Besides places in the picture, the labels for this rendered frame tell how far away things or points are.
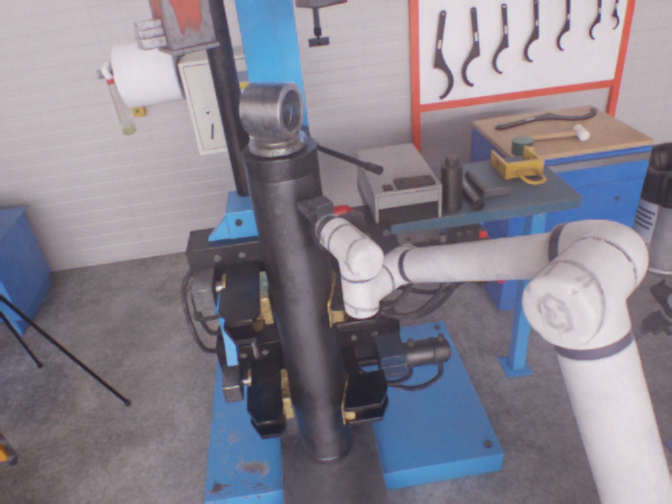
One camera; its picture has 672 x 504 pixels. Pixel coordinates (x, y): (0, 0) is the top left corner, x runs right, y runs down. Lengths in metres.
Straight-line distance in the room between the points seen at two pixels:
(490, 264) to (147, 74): 1.61
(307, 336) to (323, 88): 2.12
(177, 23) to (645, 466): 1.22
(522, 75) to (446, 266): 2.76
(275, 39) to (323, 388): 1.20
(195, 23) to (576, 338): 0.99
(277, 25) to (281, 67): 0.13
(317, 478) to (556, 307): 1.56
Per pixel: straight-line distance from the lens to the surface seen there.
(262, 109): 1.37
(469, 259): 1.12
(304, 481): 2.21
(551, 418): 2.63
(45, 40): 3.65
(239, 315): 1.61
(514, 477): 2.42
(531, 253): 1.03
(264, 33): 1.78
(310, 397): 1.93
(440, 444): 2.32
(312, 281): 1.58
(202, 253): 1.84
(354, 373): 2.02
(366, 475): 2.20
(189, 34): 1.27
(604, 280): 0.83
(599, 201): 2.98
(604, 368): 0.88
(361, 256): 1.14
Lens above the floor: 2.00
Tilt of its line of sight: 32 degrees down
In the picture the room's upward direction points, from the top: 7 degrees counter-clockwise
